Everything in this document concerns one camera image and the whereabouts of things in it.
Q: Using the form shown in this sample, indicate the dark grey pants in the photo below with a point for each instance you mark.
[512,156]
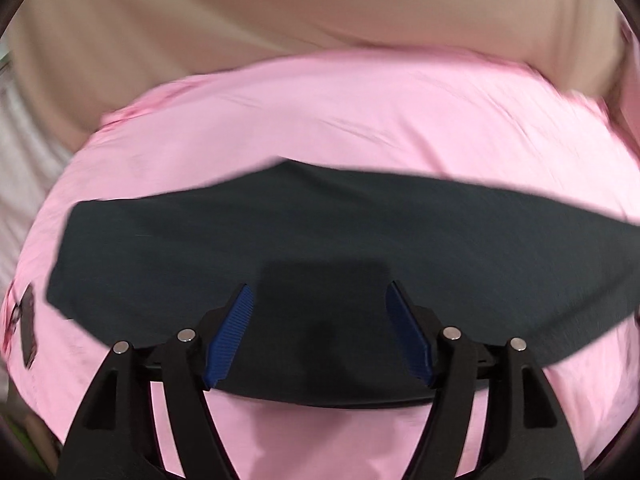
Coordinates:
[320,230]

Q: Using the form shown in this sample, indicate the smartphone with dark case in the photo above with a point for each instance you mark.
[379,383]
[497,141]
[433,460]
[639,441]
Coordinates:
[28,327]

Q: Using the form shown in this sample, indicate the pale satin curtain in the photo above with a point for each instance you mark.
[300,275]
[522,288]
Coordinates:
[25,175]

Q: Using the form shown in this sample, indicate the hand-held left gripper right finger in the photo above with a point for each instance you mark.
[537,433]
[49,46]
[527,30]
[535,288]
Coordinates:
[407,340]

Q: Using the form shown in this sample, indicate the pink satin ruffled pillow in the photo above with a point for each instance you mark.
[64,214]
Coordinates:
[627,75]

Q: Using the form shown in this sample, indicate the pink bedsheet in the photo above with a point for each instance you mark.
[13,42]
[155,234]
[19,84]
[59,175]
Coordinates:
[350,110]

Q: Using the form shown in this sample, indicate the dark-framed eyeglasses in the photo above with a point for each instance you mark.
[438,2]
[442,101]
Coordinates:
[15,310]

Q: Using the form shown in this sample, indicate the beige padded headboard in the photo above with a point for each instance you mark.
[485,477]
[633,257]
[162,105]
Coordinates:
[300,5]

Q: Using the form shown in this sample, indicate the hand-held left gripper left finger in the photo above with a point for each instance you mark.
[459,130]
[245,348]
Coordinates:
[227,340]

